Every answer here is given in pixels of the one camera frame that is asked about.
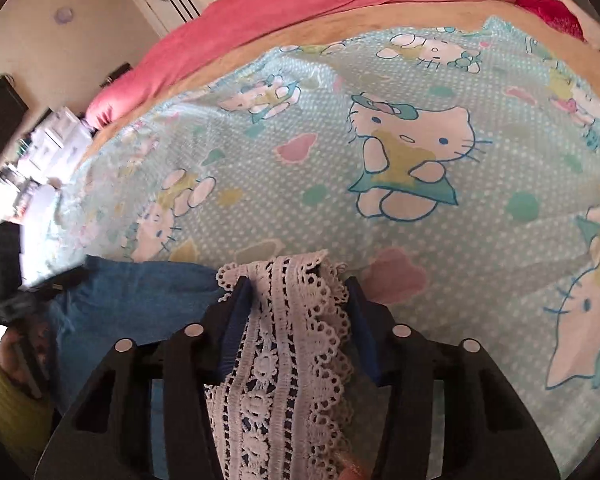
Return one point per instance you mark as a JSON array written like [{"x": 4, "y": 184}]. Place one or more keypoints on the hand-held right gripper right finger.
[{"x": 366, "y": 332}]

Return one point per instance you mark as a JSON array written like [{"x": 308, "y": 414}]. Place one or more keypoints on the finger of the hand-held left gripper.
[{"x": 62, "y": 280}]

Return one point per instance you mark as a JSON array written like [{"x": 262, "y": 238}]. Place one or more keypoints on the pink fleece blanket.
[{"x": 280, "y": 15}]

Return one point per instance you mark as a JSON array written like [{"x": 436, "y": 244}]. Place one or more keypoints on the person's left forearm yellow sleeve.
[{"x": 10, "y": 420}]

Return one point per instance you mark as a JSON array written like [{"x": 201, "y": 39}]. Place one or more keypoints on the dark bundle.
[{"x": 116, "y": 74}]

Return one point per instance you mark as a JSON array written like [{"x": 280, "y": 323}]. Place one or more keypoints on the purple wall clock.
[{"x": 63, "y": 14}]

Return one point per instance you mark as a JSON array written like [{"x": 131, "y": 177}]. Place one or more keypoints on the white drawer chest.
[{"x": 60, "y": 135}]

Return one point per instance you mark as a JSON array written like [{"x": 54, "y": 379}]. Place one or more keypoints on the red floral cloth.
[{"x": 550, "y": 15}]

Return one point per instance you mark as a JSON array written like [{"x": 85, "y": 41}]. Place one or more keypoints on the person's right hand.
[{"x": 356, "y": 472}]

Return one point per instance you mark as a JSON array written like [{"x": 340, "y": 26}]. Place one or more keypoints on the black wall television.
[{"x": 0, "y": 125}]

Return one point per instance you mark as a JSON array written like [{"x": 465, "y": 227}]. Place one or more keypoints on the person's left hand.
[{"x": 10, "y": 365}]

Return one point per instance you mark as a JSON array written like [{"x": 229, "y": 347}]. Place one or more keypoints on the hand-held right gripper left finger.
[{"x": 234, "y": 327}]

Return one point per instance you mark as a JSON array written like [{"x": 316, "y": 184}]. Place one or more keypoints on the cat printed light blue sheet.
[{"x": 330, "y": 210}]

